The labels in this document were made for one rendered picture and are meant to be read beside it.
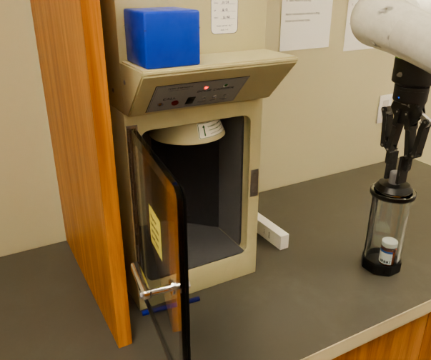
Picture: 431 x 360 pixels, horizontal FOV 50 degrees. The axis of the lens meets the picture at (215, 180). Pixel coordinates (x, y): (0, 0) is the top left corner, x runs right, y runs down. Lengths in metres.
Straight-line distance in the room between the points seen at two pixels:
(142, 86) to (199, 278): 0.54
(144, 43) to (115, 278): 0.45
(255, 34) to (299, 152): 0.83
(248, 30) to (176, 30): 0.24
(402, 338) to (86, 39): 1.02
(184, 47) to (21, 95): 0.60
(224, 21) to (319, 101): 0.85
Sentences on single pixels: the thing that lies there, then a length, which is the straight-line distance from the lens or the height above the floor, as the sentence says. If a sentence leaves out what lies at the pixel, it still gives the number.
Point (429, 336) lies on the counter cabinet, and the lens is 1.42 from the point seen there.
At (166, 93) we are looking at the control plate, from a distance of 0.84.
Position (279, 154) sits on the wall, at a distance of 1.70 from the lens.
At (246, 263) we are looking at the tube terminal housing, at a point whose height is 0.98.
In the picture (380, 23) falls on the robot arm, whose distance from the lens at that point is 0.96.
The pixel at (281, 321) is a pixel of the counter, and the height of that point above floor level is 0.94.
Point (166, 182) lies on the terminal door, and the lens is 0.67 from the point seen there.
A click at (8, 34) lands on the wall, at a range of 1.28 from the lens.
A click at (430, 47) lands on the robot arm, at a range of 0.89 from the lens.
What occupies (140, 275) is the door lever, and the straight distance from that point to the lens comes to 0.77.
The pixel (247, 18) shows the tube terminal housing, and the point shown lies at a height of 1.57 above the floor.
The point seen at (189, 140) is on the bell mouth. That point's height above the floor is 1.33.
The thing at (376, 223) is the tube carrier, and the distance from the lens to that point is 1.23.
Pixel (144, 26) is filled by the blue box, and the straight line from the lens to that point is 0.78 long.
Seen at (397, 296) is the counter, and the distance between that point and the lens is 1.24.
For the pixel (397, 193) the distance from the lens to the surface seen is 1.19.
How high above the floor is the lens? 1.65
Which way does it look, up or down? 24 degrees down
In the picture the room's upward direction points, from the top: straight up
